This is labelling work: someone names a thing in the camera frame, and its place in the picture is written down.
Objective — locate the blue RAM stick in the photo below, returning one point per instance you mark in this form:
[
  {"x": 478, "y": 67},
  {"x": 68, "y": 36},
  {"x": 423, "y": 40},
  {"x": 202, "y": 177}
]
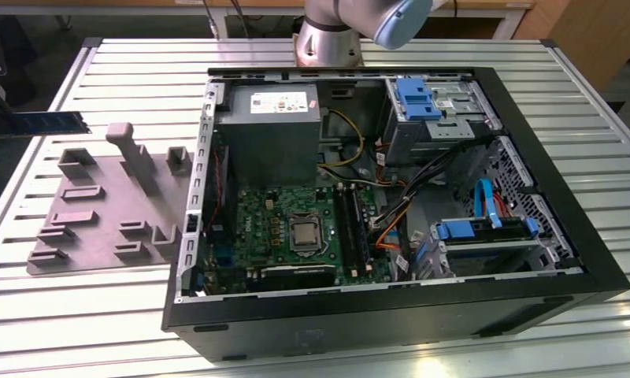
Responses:
[{"x": 52, "y": 123}]

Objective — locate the grey parts rack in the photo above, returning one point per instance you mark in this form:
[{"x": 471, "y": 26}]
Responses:
[{"x": 110, "y": 204}]

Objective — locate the grey power supply unit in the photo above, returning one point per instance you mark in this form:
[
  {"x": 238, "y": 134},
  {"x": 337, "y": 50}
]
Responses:
[{"x": 268, "y": 138}]

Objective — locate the green motherboard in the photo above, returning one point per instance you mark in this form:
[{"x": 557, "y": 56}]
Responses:
[{"x": 262, "y": 212}]

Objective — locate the silver CPU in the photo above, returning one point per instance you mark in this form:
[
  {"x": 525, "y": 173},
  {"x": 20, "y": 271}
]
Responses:
[{"x": 305, "y": 235}]

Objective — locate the black graphics card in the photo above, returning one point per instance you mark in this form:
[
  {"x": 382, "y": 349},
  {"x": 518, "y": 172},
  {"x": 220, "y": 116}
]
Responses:
[{"x": 293, "y": 275}]

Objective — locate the blue drive bay latch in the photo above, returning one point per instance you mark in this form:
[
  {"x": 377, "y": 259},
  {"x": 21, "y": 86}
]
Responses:
[{"x": 417, "y": 98}]

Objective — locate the black PC case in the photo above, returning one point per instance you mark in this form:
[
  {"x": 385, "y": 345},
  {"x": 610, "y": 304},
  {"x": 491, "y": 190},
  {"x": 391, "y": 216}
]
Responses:
[{"x": 346, "y": 327}]

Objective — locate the hard disk in blue carrier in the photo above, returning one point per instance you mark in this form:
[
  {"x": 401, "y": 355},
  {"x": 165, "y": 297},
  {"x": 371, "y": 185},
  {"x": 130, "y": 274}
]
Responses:
[{"x": 457, "y": 230}]

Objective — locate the metal disk bay cage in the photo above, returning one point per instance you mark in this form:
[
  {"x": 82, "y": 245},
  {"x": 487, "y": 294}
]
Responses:
[{"x": 493, "y": 246}]

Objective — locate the brown wooden cabinet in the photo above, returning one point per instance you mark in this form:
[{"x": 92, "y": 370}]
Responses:
[{"x": 598, "y": 31}]

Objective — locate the wooden desk white frame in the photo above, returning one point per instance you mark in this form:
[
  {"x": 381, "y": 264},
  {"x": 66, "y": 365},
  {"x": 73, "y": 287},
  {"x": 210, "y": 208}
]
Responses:
[{"x": 514, "y": 19}]

